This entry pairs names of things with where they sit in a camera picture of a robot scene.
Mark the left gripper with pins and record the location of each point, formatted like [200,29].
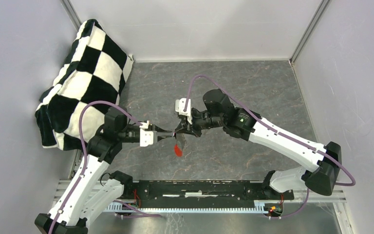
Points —
[153,127]

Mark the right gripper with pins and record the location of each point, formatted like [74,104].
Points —
[187,128]

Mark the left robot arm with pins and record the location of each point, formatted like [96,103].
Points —
[76,210]

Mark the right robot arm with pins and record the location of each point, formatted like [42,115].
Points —
[318,170]

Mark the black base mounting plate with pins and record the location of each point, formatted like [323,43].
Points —
[201,193]

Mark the black white checkered blanket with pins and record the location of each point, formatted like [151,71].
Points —
[93,74]

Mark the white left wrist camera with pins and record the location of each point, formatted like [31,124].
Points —
[147,135]

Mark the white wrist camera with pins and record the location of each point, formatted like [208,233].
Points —
[147,135]
[183,108]

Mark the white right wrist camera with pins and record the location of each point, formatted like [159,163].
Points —
[183,108]

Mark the white toothed cable duct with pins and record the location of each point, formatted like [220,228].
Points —
[257,208]

